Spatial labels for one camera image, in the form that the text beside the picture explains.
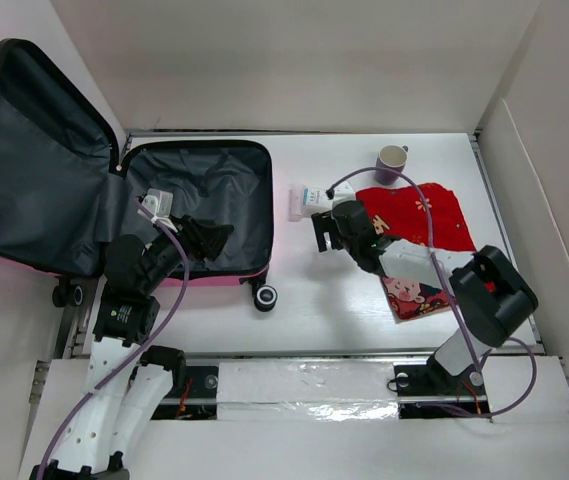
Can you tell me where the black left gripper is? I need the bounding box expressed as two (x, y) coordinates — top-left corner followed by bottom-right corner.
(141, 212), (232, 292)

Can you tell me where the purple ceramic mug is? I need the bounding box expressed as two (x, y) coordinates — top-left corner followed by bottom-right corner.
(374, 145), (408, 186)

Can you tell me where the red cartoon print cloth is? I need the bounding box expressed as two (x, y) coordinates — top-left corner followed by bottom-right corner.
(354, 182), (477, 324)

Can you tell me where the pink hard-shell suitcase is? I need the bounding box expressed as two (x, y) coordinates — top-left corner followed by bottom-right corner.
(0, 39), (277, 312)

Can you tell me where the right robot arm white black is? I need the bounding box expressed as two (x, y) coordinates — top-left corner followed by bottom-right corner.
(311, 200), (539, 397)

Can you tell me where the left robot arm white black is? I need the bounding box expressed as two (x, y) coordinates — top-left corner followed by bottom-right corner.
(31, 216), (234, 479)

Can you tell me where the white foam block with tape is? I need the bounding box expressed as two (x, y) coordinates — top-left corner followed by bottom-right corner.
(216, 359), (400, 422)

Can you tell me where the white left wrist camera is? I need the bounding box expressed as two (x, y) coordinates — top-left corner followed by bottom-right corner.
(137, 188), (173, 225)

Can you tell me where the black metal base rail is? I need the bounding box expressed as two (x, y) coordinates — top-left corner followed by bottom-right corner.
(153, 359), (488, 422)

